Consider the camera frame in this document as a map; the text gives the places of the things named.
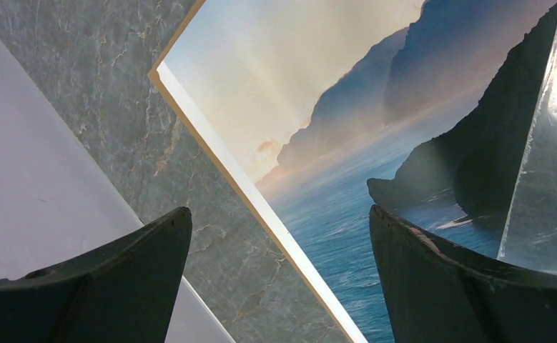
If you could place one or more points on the clear acrylic sheet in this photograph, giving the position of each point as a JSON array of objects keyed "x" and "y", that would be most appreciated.
[{"x": 530, "y": 234}]

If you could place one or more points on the coastal landscape photo board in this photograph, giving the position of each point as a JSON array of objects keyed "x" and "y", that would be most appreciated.
[{"x": 319, "y": 110}]

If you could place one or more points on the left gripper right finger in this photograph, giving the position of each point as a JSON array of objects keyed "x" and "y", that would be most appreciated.
[{"x": 438, "y": 291}]

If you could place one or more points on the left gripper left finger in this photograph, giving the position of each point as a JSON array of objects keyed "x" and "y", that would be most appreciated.
[{"x": 122, "y": 291}]

